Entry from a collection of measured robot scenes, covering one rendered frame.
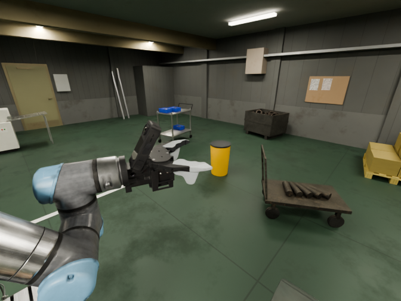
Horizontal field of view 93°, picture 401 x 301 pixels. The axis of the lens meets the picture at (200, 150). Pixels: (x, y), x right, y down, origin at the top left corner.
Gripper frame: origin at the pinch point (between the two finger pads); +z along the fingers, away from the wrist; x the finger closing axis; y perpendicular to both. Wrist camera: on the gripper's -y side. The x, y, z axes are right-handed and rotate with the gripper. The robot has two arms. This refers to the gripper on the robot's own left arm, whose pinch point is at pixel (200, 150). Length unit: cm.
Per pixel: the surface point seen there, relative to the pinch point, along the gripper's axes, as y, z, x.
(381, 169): 148, 401, -80
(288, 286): 29.3, 15.2, 26.3
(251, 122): 173, 373, -408
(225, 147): 129, 151, -209
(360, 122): 121, 556, -209
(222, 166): 167, 148, -207
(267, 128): 171, 383, -350
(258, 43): -49, 443, -528
